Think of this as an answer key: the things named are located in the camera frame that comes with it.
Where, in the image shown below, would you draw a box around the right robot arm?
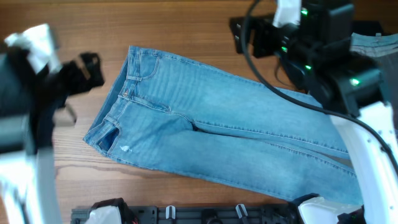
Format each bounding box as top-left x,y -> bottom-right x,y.
229,1 -> 397,223

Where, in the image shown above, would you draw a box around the grey shorts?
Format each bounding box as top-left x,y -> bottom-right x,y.
351,33 -> 397,130

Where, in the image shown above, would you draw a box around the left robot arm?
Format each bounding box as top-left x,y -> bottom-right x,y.
1,24 -> 104,223

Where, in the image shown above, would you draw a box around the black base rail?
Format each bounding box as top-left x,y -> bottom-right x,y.
70,203 -> 299,224

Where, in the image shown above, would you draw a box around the right black cable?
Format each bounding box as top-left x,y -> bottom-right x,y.
241,0 -> 398,178

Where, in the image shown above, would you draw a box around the black garment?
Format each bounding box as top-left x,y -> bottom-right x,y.
353,21 -> 385,36

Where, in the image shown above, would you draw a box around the light blue jeans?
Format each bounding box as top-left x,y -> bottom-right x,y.
84,46 -> 363,205

